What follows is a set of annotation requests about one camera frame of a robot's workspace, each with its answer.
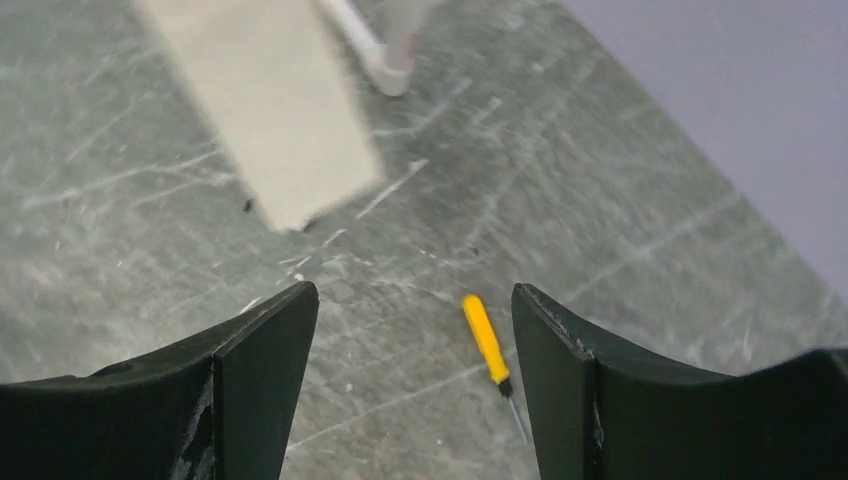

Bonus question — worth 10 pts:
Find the white pvc pipe frame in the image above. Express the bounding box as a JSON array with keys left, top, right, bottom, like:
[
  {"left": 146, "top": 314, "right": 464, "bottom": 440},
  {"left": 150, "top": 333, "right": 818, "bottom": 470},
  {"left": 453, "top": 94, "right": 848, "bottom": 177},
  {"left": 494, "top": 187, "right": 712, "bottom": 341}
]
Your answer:
[{"left": 317, "top": 0, "right": 432, "bottom": 97}]

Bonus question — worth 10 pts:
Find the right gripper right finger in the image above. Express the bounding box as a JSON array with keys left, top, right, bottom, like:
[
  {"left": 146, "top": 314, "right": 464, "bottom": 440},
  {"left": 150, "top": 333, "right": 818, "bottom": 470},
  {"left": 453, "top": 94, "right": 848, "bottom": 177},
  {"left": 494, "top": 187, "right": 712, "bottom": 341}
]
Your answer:
[{"left": 511, "top": 283, "right": 847, "bottom": 479}]

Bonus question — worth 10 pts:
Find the yellow handled screwdriver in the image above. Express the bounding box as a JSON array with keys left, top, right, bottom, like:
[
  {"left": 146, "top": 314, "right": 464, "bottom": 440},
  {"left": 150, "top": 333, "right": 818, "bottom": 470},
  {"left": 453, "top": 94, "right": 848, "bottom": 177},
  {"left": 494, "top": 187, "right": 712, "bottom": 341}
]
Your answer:
[{"left": 462, "top": 294, "right": 529, "bottom": 444}]

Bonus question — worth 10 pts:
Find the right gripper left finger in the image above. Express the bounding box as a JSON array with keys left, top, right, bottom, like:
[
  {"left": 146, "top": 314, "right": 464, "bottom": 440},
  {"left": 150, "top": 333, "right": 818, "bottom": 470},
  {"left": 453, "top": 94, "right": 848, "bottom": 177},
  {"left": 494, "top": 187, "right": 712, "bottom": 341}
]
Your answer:
[{"left": 1, "top": 281, "right": 319, "bottom": 479}]

